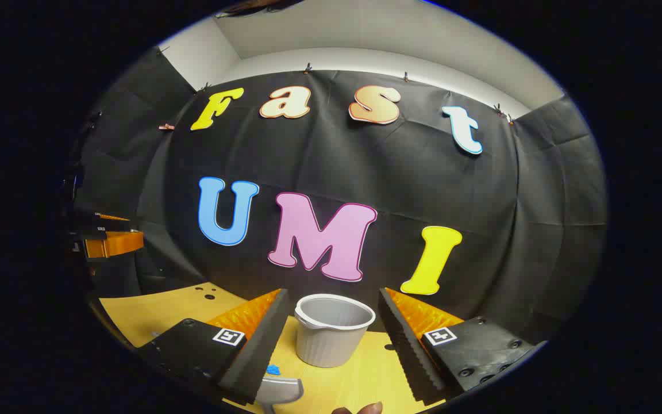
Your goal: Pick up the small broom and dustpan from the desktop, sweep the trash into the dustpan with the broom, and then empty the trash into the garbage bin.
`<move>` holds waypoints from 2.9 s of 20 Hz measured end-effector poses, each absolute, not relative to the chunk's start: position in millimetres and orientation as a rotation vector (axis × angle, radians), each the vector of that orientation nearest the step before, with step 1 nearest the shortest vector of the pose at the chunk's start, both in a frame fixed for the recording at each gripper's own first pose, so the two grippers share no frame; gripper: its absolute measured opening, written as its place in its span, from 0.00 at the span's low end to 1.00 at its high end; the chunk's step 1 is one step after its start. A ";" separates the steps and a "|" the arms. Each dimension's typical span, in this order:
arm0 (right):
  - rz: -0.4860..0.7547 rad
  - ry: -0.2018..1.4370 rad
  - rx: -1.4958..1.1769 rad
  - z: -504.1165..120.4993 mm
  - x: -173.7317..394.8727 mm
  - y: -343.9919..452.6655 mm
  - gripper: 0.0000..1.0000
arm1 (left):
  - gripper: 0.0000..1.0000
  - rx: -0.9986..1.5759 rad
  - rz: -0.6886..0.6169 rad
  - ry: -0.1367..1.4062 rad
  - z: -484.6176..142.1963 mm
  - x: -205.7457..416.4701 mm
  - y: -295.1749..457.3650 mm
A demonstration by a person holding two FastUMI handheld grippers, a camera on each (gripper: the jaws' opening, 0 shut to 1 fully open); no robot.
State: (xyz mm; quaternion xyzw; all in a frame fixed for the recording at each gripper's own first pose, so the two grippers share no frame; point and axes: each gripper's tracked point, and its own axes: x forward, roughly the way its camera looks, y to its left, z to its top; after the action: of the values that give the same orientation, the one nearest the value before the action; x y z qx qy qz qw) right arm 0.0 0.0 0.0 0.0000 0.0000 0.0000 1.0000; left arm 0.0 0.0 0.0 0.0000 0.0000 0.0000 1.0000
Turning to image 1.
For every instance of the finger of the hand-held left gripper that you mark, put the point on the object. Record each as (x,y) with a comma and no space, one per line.
(115,244)
(101,223)

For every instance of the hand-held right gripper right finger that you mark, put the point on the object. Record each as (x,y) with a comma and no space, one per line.
(405,345)

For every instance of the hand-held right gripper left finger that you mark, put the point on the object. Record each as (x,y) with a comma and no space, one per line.
(262,345)

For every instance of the bright blue paper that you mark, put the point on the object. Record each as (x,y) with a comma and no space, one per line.
(273,370)

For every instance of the grey plastic dustpan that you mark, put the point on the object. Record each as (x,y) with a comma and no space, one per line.
(279,391)

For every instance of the white ribbed garbage bin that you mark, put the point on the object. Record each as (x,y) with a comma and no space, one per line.
(331,339)

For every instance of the black backdrop cloth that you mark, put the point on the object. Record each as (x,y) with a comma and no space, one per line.
(400,178)

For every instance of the row of small backdrop clips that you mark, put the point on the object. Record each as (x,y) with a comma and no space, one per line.
(308,68)

